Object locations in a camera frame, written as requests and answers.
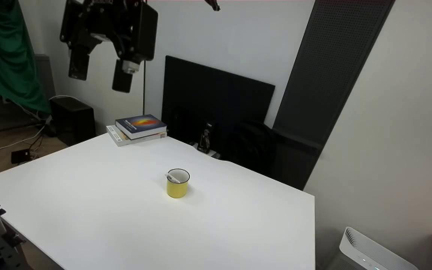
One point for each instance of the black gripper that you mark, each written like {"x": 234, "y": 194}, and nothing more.
{"x": 105, "y": 11}

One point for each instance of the white marker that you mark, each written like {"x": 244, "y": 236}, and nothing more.
{"x": 172, "y": 178}

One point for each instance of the yellow enamel cup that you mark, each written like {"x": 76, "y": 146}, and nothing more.
{"x": 177, "y": 187}

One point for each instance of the thin black pole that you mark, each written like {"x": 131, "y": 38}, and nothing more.
{"x": 144, "y": 88}

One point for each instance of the black speaker box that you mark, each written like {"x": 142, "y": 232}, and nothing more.
{"x": 72, "y": 120}

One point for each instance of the blue book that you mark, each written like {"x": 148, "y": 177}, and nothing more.
{"x": 141, "y": 125}

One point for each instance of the white book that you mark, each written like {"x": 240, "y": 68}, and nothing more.
{"x": 120, "y": 138}

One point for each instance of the green cloth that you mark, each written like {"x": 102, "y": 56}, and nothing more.
{"x": 4, "y": 48}

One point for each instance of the black flat monitor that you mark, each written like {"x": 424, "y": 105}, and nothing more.
{"x": 216, "y": 97}

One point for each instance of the small black floor box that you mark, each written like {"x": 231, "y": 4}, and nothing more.
{"x": 21, "y": 156}

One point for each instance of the black backpack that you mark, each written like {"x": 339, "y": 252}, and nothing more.
{"x": 251, "y": 148}

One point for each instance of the black perforated panel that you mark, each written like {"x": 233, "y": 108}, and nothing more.
{"x": 324, "y": 75}

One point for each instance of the white air purifier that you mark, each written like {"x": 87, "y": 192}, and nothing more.
{"x": 366, "y": 251}

